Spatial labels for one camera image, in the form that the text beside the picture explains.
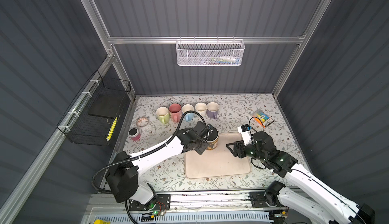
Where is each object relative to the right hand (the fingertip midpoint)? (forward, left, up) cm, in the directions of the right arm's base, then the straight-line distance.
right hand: (232, 145), depth 75 cm
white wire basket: (+81, +7, +4) cm, 81 cm away
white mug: (+34, +15, -11) cm, 39 cm away
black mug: (+3, +9, 0) cm, 10 cm away
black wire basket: (+11, +69, +11) cm, 70 cm away
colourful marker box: (+28, -28, -16) cm, 43 cm away
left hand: (+4, +15, -5) cm, 16 cm away
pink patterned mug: (+28, +33, -7) cm, 43 cm away
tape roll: (+26, +57, -15) cm, 64 cm away
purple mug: (+35, +7, -14) cm, 38 cm away
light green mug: (+29, +42, -10) cm, 52 cm away
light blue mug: (+24, +23, -8) cm, 35 cm away
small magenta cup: (+14, +58, -10) cm, 60 cm away
